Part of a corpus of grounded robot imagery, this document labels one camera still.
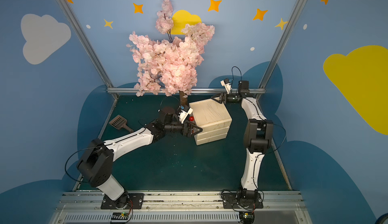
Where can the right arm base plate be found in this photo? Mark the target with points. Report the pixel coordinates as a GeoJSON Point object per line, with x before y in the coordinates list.
{"type": "Point", "coordinates": [231, 200]}

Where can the pink cherry blossom tree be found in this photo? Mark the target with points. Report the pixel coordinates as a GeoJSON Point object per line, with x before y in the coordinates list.
{"type": "Point", "coordinates": [169, 66]}

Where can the right aluminium frame post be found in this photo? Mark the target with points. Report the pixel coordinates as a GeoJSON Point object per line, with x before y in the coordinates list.
{"type": "Point", "coordinates": [287, 31]}

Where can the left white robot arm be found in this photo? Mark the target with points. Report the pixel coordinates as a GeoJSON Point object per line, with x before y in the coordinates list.
{"type": "Point", "coordinates": [96, 163]}

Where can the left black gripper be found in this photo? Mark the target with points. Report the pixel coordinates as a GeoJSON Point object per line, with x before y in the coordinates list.
{"type": "Point", "coordinates": [186, 128]}

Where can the left aluminium frame post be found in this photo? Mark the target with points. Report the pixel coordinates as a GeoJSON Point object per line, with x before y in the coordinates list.
{"type": "Point", "coordinates": [81, 34]}

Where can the aluminium frame post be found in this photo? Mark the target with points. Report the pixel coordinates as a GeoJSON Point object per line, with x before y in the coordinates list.
{"type": "Point", "coordinates": [81, 34]}
{"type": "Point", "coordinates": [287, 31]}

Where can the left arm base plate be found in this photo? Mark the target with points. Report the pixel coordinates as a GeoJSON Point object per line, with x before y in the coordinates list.
{"type": "Point", "coordinates": [125, 201]}

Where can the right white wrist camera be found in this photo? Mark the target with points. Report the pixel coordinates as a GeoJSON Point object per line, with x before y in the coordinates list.
{"type": "Point", "coordinates": [227, 85]}

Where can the aluminium mounting rail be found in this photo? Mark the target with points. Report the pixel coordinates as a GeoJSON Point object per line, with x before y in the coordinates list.
{"type": "Point", "coordinates": [182, 207]}

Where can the green circuit board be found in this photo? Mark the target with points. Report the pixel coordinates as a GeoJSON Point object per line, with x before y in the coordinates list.
{"type": "Point", "coordinates": [119, 217]}

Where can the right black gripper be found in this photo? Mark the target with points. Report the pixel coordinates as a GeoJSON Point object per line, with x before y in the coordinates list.
{"type": "Point", "coordinates": [224, 98]}

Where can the white three-drawer cabinet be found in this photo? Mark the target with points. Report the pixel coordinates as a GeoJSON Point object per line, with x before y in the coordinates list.
{"type": "Point", "coordinates": [213, 118]}

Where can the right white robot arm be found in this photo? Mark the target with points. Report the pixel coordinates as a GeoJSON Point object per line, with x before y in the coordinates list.
{"type": "Point", "coordinates": [257, 142]}

